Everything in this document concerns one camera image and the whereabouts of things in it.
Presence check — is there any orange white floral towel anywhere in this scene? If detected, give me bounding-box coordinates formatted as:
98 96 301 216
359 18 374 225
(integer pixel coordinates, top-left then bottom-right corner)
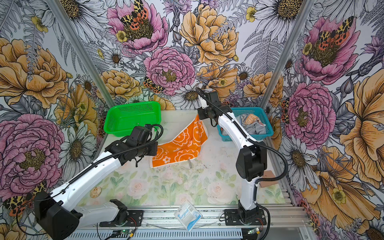
150 116 208 168

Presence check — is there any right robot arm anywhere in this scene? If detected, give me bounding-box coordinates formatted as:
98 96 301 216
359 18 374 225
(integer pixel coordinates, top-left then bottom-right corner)
195 87 267 225

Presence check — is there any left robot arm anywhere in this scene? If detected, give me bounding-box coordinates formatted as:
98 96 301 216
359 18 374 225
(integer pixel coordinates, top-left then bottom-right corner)
34 124 164 240

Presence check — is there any green plastic basket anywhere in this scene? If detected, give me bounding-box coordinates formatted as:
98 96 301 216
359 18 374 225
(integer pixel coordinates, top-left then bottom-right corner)
104 101 161 137

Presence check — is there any grey patterned towel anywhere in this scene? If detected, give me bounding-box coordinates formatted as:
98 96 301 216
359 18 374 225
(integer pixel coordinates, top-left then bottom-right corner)
240 114 267 135

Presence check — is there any teal plastic basket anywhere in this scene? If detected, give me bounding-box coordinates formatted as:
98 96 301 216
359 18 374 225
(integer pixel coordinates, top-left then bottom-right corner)
221 105 274 141

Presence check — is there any white blue packet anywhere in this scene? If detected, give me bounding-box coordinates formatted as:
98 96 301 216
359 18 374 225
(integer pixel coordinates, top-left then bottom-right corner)
174 200 203 232

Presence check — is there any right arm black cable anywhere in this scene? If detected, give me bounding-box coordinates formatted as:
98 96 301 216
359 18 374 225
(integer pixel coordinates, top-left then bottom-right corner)
195 87 289 184

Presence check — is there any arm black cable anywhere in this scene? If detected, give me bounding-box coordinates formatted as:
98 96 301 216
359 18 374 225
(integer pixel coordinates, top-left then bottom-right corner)
14 123 164 236
195 87 289 184

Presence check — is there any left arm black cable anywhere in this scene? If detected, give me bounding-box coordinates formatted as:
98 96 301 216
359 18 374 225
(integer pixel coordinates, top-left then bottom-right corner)
14 123 164 236

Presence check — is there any right aluminium frame post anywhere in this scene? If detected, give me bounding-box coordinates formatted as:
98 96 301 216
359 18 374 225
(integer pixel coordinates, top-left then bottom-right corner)
259 0 316 109

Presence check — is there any aluminium frame post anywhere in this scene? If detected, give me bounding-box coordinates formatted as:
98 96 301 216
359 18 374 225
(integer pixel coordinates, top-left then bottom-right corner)
259 0 316 109
47 1 116 108

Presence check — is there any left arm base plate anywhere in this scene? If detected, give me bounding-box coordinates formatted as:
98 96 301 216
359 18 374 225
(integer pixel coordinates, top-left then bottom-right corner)
99 210 144 227

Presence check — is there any aluminium front rail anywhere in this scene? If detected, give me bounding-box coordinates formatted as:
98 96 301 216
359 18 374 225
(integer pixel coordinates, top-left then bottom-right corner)
53 205 313 230

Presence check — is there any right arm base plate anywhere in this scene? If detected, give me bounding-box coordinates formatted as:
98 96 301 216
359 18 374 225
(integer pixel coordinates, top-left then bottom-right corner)
224 208 267 226

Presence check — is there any left aluminium frame post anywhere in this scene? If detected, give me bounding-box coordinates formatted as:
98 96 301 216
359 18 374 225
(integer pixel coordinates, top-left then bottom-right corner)
47 1 116 108

